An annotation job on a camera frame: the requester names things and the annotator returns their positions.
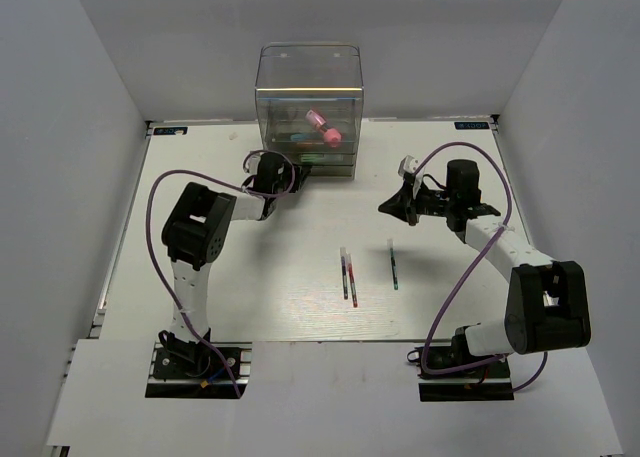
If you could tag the red pen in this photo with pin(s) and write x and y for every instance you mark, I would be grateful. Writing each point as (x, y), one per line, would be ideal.
(352, 283)

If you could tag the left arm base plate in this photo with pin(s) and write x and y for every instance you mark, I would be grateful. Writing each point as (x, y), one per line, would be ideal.
(173, 378)

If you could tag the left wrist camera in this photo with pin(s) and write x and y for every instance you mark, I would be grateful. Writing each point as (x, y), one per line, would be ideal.
(251, 163)

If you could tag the clear plastic drawer organizer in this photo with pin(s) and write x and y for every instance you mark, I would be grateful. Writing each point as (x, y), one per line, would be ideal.
(309, 99)

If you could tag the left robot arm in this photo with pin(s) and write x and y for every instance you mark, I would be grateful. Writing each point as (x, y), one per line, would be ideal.
(194, 235)

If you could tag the left blue table label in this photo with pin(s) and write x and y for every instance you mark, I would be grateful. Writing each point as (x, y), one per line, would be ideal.
(170, 131)

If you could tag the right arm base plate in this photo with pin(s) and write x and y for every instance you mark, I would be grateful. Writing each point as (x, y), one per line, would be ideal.
(482, 384)

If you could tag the green capped highlighter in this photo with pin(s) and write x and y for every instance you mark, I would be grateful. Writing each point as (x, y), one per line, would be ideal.
(317, 158)

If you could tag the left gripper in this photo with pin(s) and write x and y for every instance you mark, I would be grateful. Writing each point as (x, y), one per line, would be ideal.
(300, 173)

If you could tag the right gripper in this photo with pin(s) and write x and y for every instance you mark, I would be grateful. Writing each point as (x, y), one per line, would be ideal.
(403, 204)

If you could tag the pink capped clip jar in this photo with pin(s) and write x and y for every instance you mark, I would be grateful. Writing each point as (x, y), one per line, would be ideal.
(320, 125)

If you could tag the purple pen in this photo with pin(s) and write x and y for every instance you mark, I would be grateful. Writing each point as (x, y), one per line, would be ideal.
(344, 277)

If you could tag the green pen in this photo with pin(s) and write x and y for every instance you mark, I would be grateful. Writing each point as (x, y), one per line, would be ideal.
(393, 264)

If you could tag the blue table label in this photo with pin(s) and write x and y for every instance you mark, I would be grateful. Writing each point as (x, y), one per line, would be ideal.
(170, 131)
(471, 125)

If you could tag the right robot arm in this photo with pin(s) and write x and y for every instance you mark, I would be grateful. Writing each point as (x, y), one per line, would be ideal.
(546, 305)

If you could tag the right blue table label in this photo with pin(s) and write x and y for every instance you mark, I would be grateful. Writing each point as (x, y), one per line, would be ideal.
(471, 125)

